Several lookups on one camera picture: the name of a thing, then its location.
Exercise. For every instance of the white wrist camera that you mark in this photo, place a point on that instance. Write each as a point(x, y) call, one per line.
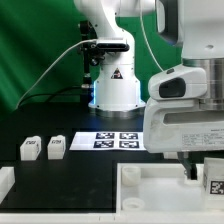
point(179, 82)

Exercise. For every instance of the black camera on stand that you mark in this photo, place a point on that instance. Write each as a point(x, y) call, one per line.
point(89, 43)

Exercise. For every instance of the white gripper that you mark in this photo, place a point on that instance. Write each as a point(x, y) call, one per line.
point(180, 125)

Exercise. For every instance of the white square tabletop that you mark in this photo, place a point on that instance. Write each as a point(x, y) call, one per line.
point(145, 187)

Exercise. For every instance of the white marker sheet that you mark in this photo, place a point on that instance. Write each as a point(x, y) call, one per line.
point(130, 141)

